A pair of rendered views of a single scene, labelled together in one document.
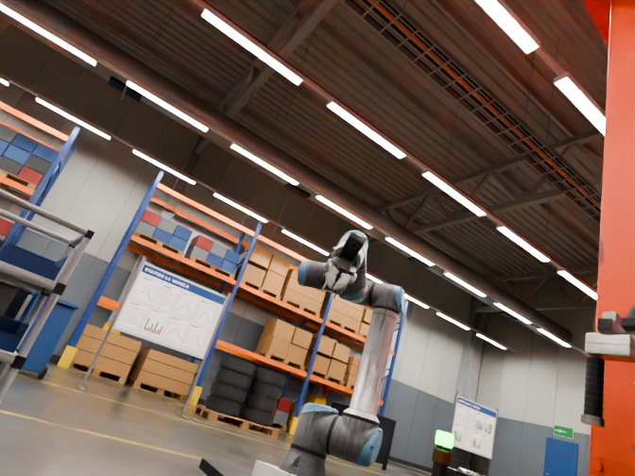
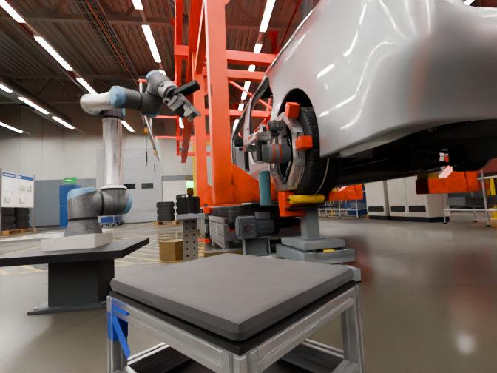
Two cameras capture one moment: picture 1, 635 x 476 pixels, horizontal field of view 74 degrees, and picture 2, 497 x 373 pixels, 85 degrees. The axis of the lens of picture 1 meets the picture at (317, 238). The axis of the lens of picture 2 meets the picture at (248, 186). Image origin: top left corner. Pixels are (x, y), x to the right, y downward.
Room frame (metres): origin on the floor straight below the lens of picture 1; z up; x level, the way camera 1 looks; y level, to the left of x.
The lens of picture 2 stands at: (0.45, 0.96, 0.47)
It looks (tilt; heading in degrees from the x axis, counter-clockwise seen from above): 4 degrees up; 289
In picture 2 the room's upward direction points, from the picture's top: 3 degrees counter-clockwise
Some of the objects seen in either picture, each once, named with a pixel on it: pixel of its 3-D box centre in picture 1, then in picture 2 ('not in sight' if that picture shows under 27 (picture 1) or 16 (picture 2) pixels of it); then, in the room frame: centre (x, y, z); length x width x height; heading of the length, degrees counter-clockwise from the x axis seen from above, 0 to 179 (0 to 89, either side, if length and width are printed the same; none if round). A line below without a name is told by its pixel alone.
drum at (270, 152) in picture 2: not in sight; (274, 153); (0.90, -0.93, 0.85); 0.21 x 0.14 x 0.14; 34
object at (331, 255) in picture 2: not in sight; (311, 251); (0.70, -1.07, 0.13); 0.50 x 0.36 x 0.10; 124
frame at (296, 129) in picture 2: not in sight; (283, 153); (0.84, -0.97, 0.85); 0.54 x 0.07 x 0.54; 124
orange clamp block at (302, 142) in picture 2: not in sight; (303, 143); (0.66, -0.72, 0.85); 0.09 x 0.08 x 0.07; 124
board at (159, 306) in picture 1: (163, 335); not in sight; (6.62, 1.72, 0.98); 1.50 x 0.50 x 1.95; 117
